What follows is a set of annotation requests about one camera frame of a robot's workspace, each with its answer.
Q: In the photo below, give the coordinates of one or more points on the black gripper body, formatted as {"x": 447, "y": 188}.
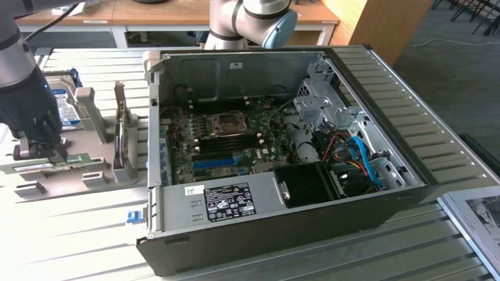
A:
{"x": 30, "y": 105}

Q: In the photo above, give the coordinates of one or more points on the green RAM stick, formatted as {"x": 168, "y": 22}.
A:
{"x": 23, "y": 167}

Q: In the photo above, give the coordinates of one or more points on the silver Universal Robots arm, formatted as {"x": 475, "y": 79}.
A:
{"x": 15, "y": 55}

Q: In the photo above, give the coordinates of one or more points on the black RAM slot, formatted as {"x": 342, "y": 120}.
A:
{"x": 228, "y": 149}
{"x": 227, "y": 138}
{"x": 227, "y": 142}
{"x": 228, "y": 145}

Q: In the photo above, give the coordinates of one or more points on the grey parts rack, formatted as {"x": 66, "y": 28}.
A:
{"x": 84, "y": 146}

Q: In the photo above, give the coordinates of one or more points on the hard disk with blue label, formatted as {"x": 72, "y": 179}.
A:
{"x": 67, "y": 108}

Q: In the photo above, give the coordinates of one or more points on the graphics card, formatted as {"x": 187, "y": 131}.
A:
{"x": 122, "y": 131}

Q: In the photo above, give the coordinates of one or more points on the blue plastic latch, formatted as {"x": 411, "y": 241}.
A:
{"x": 134, "y": 217}

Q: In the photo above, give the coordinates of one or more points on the grey power supply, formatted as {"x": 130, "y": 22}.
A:
{"x": 179, "y": 210}

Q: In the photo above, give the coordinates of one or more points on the blue expansion slot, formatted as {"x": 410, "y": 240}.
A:
{"x": 215, "y": 163}

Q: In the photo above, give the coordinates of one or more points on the CPU socket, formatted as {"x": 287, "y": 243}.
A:
{"x": 227, "y": 124}

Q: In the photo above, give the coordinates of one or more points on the green motherboard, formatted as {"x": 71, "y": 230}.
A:
{"x": 267, "y": 124}

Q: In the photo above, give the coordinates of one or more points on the black open PC case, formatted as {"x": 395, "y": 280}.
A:
{"x": 274, "y": 243}

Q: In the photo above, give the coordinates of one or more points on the black fan shroud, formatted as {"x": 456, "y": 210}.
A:
{"x": 304, "y": 184}

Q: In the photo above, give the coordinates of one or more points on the silver disk bay cage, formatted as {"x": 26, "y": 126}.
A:
{"x": 316, "y": 102}

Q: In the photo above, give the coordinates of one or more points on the wooden cabinet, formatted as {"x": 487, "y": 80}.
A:
{"x": 375, "y": 26}

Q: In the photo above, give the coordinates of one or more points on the printed paper sheet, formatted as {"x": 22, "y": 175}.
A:
{"x": 479, "y": 222}

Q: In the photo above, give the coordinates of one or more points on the black chair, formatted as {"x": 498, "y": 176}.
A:
{"x": 479, "y": 13}

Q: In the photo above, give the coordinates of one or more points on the wooden desk with white frame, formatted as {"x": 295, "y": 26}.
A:
{"x": 156, "y": 14}

